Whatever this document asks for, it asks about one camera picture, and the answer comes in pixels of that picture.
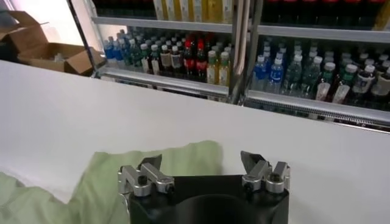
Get black slanted frame pole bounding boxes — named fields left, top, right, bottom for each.
left=66, top=0, right=98, bottom=79

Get white cap dark drink bottle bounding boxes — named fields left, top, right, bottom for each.
left=160, top=44, right=171, bottom=74
left=169, top=45, right=182, bottom=77
left=350, top=65, right=375, bottom=107
left=370, top=66, right=390, bottom=110

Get blue label water bottle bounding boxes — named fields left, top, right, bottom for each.
left=252, top=54, right=268, bottom=92
left=113, top=41, right=124, bottom=66
left=103, top=39, right=114, bottom=63
left=267, top=57, right=284, bottom=94

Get yellow juice bottle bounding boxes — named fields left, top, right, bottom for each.
left=218, top=51, right=231, bottom=87
left=206, top=50, right=219, bottom=85

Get open cardboard box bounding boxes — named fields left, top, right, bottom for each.
left=0, top=10, right=106, bottom=77

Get red cap cola bottle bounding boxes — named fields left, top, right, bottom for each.
left=194, top=41, right=208, bottom=82
left=182, top=41, right=196, bottom=80

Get green label water bottle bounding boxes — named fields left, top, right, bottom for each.
left=282, top=54, right=302, bottom=97
left=129, top=39, right=143, bottom=71
left=301, top=56, right=322, bottom=99
left=121, top=39, right=133, bottom=68

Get green t-shirt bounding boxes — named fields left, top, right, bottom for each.
left=0, top=140, right=225, bottom=224

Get grey drinks display rack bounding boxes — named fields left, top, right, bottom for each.
left=70, top=0, right=244, bottom=104
left=240, top=0, right=390, bottom=134

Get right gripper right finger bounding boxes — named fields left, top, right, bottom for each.
left=239, top=150, right=291, bottom=195

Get clear plastic packaging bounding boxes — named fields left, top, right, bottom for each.
left=51, top=51, right=66, bottom=63

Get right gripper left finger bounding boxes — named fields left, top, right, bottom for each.
left=117, top=153, right=176, bottom=198

